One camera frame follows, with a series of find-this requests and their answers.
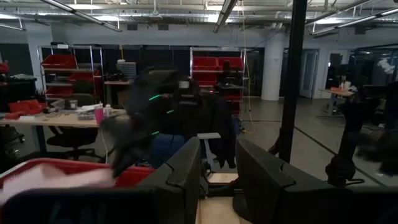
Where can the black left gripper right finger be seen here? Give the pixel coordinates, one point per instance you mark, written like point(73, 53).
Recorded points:
point(273, 193)

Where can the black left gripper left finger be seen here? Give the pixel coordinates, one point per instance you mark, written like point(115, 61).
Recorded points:
point(180, 186)

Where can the pink white cloth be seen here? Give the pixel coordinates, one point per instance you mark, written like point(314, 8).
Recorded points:
point(56, 179)

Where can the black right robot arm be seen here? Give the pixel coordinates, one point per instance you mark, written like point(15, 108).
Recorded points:
point(155, 93)

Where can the red plastic bin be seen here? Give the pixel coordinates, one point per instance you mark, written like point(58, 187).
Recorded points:
point(136, 175)

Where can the red storage bin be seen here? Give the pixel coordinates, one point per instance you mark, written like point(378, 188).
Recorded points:
point(230, 63)
point(59, 61)
point(205, 63)

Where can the white plastic bottle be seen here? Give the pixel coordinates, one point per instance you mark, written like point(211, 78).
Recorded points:
point(107, 111)

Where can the pink drink bottle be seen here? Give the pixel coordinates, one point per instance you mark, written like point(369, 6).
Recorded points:
point(99, 115)

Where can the black office chair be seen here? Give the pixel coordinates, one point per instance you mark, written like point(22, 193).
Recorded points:
point(73, 137)

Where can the grey drawer cabinet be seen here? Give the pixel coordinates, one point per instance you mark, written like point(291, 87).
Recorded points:
point(127, 70)

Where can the wooden office desk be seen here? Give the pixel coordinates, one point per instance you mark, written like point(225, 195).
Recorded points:
point(53, 119)

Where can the red cloth pile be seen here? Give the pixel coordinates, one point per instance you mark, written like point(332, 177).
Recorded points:
point(25, 108)

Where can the small wooden table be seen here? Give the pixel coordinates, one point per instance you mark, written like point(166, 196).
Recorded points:
point(337, 92)

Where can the white round column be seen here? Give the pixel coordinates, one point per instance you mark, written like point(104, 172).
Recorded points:
point(272, 68)

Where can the grey glass door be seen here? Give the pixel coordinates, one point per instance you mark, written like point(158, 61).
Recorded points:
point(308, 73)

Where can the long ceiling light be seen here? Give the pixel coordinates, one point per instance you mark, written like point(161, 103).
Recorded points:
point(84, 15)
point(351, 22)
point(224, 14)

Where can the black stand post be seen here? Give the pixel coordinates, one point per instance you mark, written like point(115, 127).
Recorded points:
point(349, 140)

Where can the black vertical frame pole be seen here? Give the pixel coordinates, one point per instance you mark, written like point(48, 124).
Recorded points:
point(292, 77)

